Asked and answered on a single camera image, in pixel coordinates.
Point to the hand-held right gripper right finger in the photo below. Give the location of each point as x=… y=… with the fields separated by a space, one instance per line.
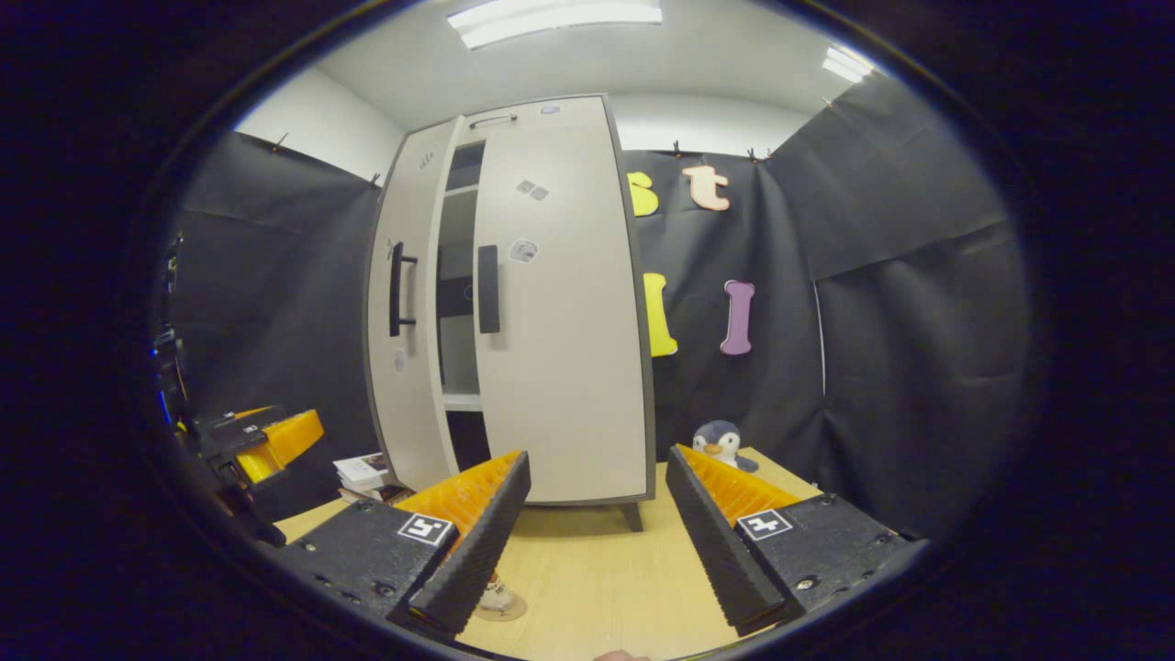
x=716 y=551

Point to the clear bottle with red label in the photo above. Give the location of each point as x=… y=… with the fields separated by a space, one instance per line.
x=498 y=595

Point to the white and grey cabinet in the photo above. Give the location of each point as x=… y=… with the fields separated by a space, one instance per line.
x=456 y=367

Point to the penguin plush toy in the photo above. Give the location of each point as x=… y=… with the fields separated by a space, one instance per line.
x=721 y=445

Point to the stack of books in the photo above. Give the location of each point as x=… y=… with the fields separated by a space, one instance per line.
x=367 y=473

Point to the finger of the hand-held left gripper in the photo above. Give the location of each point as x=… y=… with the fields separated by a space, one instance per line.
x=280 y=436

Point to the black backdrop cloth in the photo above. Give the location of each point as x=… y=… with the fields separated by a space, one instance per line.
x=918 y=367

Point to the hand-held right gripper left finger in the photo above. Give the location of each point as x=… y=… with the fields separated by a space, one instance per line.
x=477 y=546

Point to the ceiling light panel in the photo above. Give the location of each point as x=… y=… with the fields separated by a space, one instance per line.
x=846 y=64
x=555 y=18

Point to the white cabinet door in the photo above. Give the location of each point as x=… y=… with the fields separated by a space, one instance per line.
x=569 y=367
x=408 y=404

